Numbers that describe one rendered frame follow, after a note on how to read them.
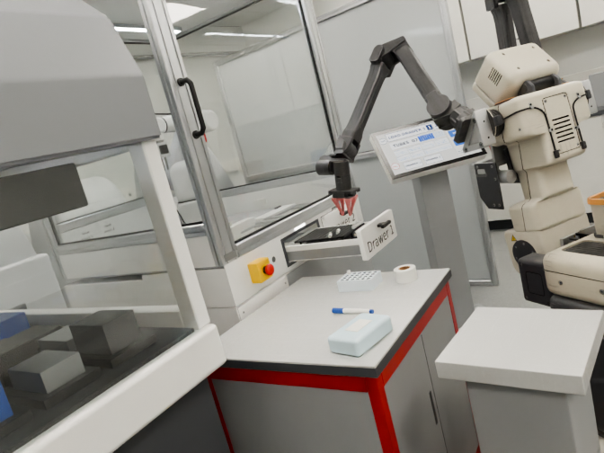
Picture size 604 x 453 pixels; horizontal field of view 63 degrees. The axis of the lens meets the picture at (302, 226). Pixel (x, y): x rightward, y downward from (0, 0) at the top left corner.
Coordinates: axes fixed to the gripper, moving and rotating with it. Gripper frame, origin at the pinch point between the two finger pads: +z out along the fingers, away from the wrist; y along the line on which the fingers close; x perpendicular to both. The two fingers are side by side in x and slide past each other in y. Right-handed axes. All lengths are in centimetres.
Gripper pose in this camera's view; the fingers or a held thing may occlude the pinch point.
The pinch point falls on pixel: (346, 213)
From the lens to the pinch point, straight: 183.8
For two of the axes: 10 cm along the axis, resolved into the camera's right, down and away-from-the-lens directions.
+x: -5.5, 2.9, -7.8
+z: 1.3, 9.6, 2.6
